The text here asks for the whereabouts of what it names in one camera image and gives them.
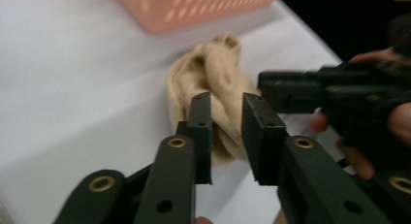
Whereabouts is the pink plastic basket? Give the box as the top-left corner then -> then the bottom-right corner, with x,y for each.
111,0 -> 283,35

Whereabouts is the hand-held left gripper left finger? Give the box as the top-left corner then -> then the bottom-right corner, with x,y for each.
133,91 -> 214,224

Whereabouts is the tan sock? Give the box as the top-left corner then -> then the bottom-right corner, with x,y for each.
166,43 -> 214,128
193,32 -> 260,164

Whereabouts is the white table cover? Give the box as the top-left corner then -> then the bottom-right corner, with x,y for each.
0,0 -> 343,224

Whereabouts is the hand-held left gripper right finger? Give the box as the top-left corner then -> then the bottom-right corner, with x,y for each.
241,92 -> 393,224

